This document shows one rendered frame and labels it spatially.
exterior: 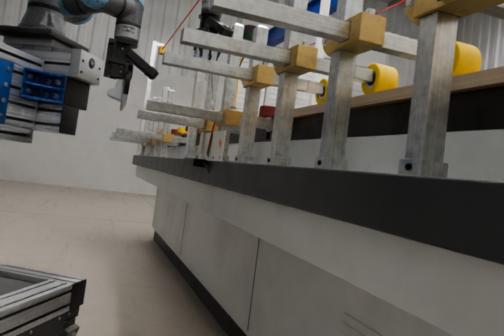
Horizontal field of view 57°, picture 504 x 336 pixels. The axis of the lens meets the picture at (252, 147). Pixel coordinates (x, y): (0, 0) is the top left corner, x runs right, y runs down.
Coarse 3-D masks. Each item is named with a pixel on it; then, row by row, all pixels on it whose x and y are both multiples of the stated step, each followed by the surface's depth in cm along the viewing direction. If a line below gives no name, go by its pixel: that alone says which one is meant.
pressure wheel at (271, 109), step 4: (260, 108) 157; (264, 108) 156; (268, 108) 155; (272, 108) 155; (260, 112) 157; (264, 112) 155; (268, 112) 155; (272, 112) 155; (260, 116) 160; (264, 116) 160; (268, 116) 159; (272, 116) 156; (272, 120) 158; (268, 132) 158; (268, 136) 158
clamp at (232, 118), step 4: (224, 112) 151; (228, 112) 148; (232, 112) 149; (236, 112) 149; (240, 112) 150; (224, 116) 150; (228, 116) 148; (232, 116) 149; (236, 116) 149; (240, 116) 150; (224, 120) 149; (228, 120) 148; (232, 120) 149; (236, 120) 149; (240, 120) 150; (216, 124) 158; (220, 124) 153; (224, 124) 152; (228, 124) 150; (232, 124) 149; (236, 124) 149
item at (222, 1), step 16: (224, 0) 74; (240, 0) 75; (256, 0) 76; (240, 16) 77; (256, 16) 76; (272, 16) 77; (288, 16) 78; (304, 16) 79; (320, 16) 80; (304, 32) 81; (320, 32) 80; (336, 32) 81; (384, 48) 84; (400, 48) 85; (416, 48) 86
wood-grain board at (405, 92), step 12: (480, 72) 80; (492, 72) 77; (456, 84) 84; (468, 84) 82; (480, 84) 79; (492, 84) 77; (360, 96) 114; (372, 96) 109; (384, 96) 105; (396, 96) 101; (408, 96) 97; (300, 108) 146; (312, 108) 138; (324, 108) 131
